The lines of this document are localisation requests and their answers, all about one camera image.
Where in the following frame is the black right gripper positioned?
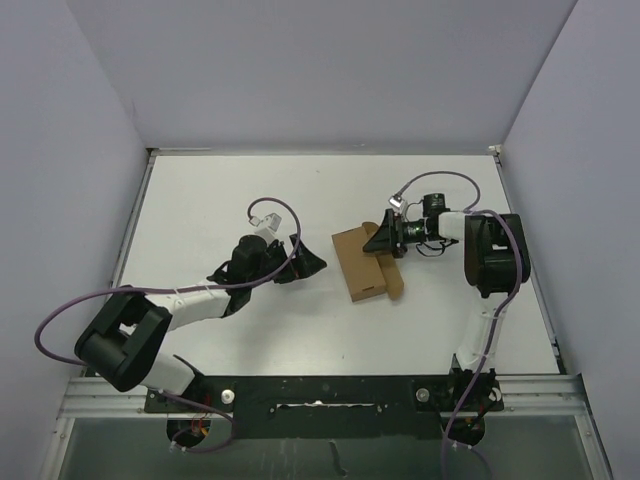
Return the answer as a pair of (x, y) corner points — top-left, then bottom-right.
(363, 209), (436, 259)

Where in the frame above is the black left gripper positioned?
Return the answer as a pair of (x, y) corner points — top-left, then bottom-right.
(248, 233), (325, 287)

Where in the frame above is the brown cardboard box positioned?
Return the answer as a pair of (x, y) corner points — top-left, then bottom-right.
(332, 221), (405, 302)

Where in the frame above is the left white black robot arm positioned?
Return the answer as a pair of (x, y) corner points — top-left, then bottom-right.
(74, 234), (327, 411)

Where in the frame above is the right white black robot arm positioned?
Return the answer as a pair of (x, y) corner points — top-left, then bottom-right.
(362, 207), (531, 409)

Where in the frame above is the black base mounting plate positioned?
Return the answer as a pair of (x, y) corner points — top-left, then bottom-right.
(144, 372), (504, 444)

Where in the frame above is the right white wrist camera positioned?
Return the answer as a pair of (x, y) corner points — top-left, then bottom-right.
(388, 194), (408, 215)

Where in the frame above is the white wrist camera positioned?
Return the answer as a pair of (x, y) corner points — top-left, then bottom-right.
(388, 194), (408, 215)
(249, 213), (282, 245)

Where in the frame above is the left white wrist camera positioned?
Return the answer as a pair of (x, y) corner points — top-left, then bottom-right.
(249, 213), (282, 245)

